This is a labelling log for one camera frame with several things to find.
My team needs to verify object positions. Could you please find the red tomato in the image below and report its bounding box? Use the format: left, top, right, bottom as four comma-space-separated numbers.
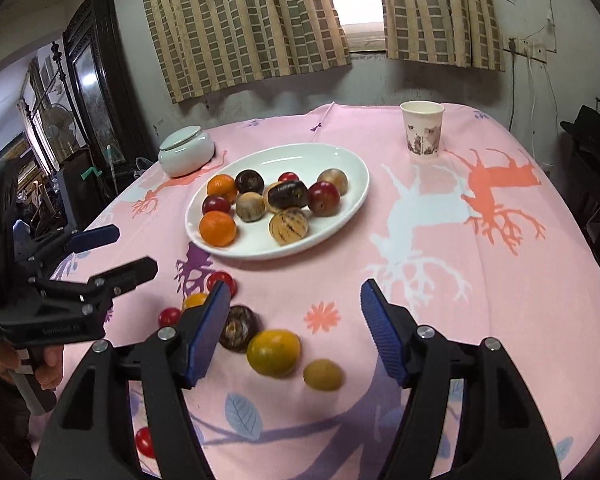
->
134, 427, 156, 458
206, 271, 237, 297
277, 171, 300, 182
158, 307, 182, 328

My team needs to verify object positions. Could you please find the yellow orange citrus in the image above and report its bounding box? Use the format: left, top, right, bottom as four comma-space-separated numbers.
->
182, 292, 208, 310

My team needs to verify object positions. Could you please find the large dark red plum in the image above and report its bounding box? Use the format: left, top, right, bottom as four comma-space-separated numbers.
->
201, 195, 232, 214

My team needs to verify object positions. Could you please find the orange mandarin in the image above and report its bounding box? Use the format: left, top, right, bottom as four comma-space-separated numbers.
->
206, 174, 238, 204
198, 210, 237, 247

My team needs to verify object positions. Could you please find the dark water chestnut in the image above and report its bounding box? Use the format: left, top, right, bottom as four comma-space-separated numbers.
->
235, 169, 264, 194
219, 306, 261, 353
268, 181, 309, 211

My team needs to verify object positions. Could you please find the brownish pepino melon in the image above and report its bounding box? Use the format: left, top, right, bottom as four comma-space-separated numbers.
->
235, 192, 266, 223

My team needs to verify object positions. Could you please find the small yellow fruit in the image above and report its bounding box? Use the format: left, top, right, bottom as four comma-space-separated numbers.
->
303, 359, 344, 392

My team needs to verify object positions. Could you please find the green yellow citrus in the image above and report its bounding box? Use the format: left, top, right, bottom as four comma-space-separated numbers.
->
247, 330, 301, 378

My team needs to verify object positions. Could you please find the striped pepino melon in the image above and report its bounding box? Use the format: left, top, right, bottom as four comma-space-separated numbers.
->
268, 208, 309, 246

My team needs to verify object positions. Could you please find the brown pepino melon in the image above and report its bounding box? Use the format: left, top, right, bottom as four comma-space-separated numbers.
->
317, 168, 349, 195

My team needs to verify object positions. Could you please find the pale pepino melon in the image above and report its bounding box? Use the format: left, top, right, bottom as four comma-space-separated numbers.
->
262, 186, 275, 214

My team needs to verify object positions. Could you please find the person's left hand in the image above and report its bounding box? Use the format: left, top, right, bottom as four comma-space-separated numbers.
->
0, 340, 65, 390

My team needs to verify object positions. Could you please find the standing fan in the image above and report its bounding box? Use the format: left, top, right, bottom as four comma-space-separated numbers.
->
40, 103, 79, 164

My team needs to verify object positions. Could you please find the white lidded ceramic jar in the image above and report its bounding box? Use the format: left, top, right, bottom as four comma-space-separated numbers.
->
158, 126, 215, 178

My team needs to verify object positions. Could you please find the dark wooden cabinet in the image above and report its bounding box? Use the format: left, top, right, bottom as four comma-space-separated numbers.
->
62, 0, 157, 191

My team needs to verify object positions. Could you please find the white oval plate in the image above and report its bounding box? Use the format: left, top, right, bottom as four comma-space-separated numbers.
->
184, 143, 370, 261

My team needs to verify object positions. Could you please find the pink patterned tablecloth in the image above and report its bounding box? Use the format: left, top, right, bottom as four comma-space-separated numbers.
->
26, 102, 600, 480

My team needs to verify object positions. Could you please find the left checkered curtain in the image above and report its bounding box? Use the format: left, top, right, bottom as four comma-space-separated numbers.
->
143, 0, 351, 103

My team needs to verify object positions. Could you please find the checkered curtain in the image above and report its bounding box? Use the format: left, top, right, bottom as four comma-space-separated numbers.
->
381, 0, 505, 72
143, 0, 351, 103

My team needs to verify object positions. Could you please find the floral paper cup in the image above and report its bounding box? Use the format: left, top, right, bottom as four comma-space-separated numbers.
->
400, 101, 445, 158

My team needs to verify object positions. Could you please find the right checkered curtain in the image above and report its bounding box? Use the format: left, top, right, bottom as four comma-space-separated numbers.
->
381, 0, 505, 72

